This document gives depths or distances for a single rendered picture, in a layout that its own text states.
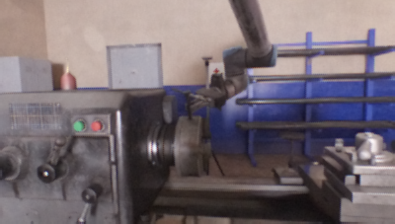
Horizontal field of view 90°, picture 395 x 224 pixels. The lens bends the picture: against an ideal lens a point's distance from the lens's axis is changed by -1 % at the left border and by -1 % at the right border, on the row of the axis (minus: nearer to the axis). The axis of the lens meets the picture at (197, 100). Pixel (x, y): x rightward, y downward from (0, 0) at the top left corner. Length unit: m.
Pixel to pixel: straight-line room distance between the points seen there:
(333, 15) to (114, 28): 4.03
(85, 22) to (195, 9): 2.22
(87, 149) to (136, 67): 3.50
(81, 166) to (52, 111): 0.20
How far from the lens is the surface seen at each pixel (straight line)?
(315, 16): 4.33
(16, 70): 4.16
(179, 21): 4.09
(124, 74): 4.24
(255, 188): 1.10
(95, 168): 0.73
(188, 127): 0.78
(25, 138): 0.86
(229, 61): 0.92
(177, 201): 1.18
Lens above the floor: 1.35
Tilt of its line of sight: 5 degrees down
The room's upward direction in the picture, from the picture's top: 1 degrees counter-clockwise
